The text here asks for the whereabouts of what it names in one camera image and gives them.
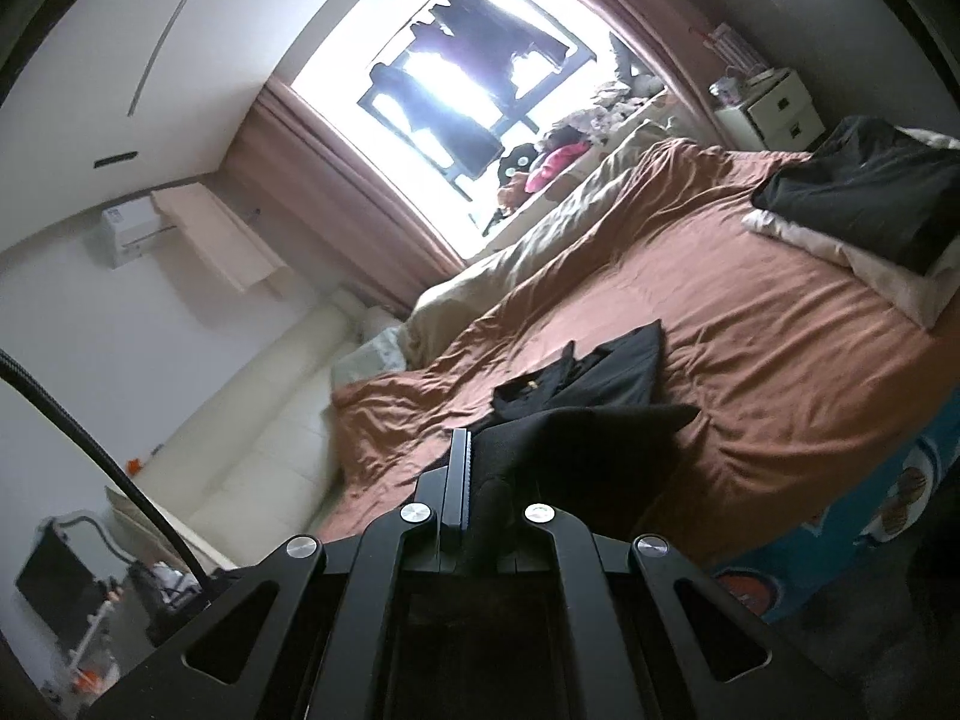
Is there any brown bed sheet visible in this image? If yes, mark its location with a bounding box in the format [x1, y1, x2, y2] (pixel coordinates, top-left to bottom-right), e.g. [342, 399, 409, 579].
[311, 136, 960, 578]

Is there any dark hanging garment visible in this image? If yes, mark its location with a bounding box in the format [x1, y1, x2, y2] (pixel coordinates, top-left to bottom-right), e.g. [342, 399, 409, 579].
[409, 0, 595, 91]

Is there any black folded garment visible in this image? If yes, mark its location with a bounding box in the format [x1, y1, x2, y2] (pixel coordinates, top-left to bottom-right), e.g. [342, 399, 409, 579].
[752, 116, 960, 276]

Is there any pile of clothes on sill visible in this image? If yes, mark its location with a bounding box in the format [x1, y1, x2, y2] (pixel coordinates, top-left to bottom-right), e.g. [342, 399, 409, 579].
[555, 30, 670, 145]

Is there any cream air conditioner cover cloth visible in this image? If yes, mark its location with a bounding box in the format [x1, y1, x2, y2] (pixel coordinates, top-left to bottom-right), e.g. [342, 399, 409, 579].
[150, 186, 291, 295]

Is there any black plush toy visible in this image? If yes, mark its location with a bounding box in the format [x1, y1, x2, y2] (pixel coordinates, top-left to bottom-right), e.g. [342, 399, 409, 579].
[495, 146, 538, 188]

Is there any beige duvet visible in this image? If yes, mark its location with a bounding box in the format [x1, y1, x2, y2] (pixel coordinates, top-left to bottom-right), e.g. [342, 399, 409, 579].
[409, 114, 676, 370]

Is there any pink slatted holder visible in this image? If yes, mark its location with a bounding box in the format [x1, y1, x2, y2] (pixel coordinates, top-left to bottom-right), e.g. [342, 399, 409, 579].
[709, 22, 760, 67]

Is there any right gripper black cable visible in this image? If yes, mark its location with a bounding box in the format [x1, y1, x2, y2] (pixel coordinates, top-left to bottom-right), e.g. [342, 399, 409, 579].
[0, 349, 212, 595]

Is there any black monitor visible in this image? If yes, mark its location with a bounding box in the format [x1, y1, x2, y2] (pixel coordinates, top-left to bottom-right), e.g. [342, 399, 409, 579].
[15, 532, 107, 644]

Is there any cream padded headboard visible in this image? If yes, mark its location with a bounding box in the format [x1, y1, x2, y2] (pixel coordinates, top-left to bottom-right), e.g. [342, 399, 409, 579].
[139, 285, 391, 571]

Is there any pale pillow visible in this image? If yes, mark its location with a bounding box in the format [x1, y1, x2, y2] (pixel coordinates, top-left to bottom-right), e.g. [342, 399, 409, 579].
[330, 307, 412, 391]

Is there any window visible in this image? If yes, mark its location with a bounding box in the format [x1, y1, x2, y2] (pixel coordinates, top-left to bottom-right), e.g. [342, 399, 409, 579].
[289, 0, 676, 256]

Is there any black shirt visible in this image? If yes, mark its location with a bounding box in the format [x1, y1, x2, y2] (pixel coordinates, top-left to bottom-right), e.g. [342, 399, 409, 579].
[469, 321, 702, 563]

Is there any white air conditioner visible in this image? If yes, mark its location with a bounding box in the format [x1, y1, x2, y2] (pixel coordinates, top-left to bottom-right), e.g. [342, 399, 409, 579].
[100, 201, 182, 269]

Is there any pink cloth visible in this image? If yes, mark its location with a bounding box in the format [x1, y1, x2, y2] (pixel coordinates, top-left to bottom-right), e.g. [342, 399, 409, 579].
[525, 141, 587, 194]

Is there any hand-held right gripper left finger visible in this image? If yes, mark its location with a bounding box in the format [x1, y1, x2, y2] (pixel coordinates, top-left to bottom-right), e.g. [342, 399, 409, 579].
[86, 429, 473, 720]

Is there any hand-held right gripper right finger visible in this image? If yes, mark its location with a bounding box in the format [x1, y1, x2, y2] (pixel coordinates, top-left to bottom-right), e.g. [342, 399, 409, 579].
[495, 501, 878, 720]

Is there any pink curtain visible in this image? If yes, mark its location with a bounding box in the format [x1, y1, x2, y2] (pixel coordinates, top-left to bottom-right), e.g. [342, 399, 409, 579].
[225, 79, 467, 316]

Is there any white nightstand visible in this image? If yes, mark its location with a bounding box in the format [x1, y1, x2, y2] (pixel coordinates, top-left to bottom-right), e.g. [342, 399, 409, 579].
[712, 67, 827, 152]

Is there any blue cartoon mattress cover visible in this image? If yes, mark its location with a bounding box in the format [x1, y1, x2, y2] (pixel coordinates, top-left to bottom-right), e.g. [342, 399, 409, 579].
[709, 420, 960, 620]

